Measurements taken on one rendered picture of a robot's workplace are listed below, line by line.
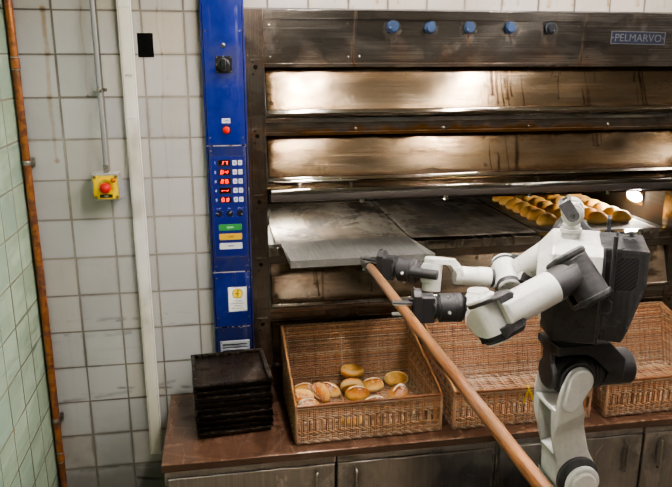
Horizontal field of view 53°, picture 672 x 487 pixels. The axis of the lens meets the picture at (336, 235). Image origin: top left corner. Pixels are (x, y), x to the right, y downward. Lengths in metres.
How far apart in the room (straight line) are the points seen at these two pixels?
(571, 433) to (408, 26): 1.59
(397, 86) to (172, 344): 1.38
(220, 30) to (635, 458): 2.27
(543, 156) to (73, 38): 1.90
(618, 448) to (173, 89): 2.18
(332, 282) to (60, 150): 1.17
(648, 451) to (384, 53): 1.86
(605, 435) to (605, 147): 1.19
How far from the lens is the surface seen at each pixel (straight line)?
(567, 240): 2.11
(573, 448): 2.37
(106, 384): 3.00
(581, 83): 3.06
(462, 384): 1.60
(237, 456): 2.52
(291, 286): 2.83
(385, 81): 2.76
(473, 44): 2.86
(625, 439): 2.95
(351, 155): 2.74
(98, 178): 2.66
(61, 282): 2.87
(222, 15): 2.64
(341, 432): 2.56
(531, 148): 2.99
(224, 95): 2.64
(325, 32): 2.71
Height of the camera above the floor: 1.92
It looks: 15 degrees down
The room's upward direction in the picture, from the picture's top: straight up
